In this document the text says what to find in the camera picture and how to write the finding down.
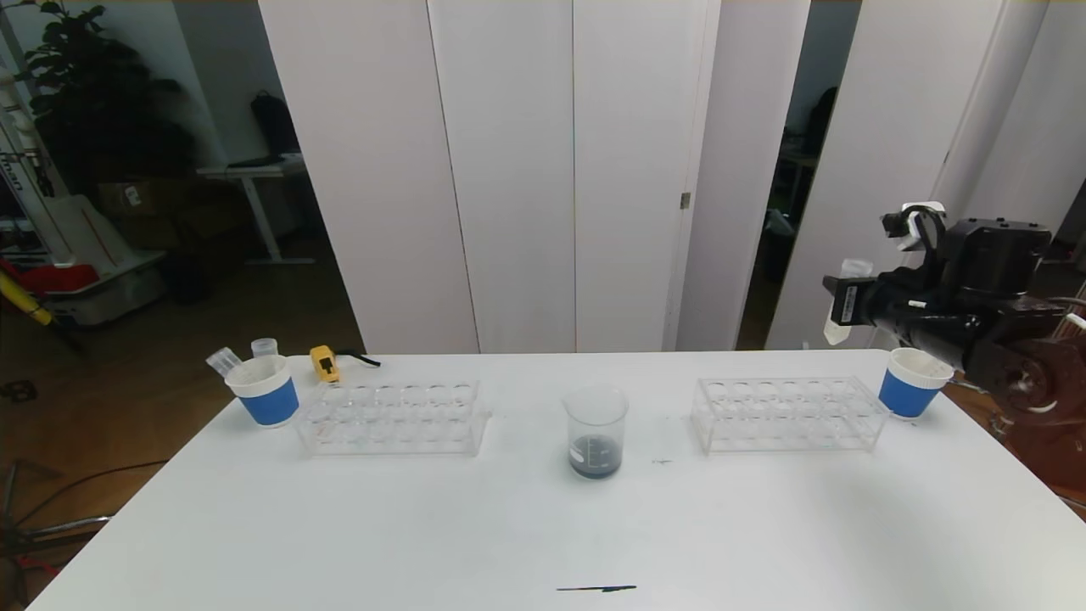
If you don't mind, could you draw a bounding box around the test tube with pale yellow pigment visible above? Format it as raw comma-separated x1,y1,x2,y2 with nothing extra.
823,258,875,346

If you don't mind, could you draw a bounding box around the clear glass beaker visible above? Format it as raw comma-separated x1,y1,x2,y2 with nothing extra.
563,384,630,480

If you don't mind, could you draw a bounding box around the clear acrylic test tube rack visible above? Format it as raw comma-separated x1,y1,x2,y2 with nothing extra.
297,378,493,457
691,376,889,452

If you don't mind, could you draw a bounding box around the white folding screen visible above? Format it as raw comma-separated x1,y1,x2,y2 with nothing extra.
765,0,1086,350
260,0,811,355

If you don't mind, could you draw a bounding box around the yellow tape measure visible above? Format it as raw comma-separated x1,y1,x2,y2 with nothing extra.
311,345,383,378

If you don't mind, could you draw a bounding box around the blue and white paper cup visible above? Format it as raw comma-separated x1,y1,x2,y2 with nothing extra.
877,346,954,418
226,353,301,426

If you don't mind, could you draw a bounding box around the white standing desk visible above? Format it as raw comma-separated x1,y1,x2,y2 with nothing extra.
198,155,316,267

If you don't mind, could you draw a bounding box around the black backpack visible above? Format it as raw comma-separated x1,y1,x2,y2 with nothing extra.
251,92,300,157

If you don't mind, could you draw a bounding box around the cardboard box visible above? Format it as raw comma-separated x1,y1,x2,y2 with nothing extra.
98,178,183,221

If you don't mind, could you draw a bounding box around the white platform with board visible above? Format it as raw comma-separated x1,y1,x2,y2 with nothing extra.
42,195,168,326

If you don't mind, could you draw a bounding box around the dark green potted plant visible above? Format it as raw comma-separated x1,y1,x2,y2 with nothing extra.
17,0,192,200

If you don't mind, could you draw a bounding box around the red box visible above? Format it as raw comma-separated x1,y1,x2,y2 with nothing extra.
17,263,101,294

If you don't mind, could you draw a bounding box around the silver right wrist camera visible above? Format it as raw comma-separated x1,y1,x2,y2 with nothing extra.
881,201,948,253

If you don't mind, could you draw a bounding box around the black tripod with cables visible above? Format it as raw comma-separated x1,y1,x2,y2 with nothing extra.
0,461,171,595

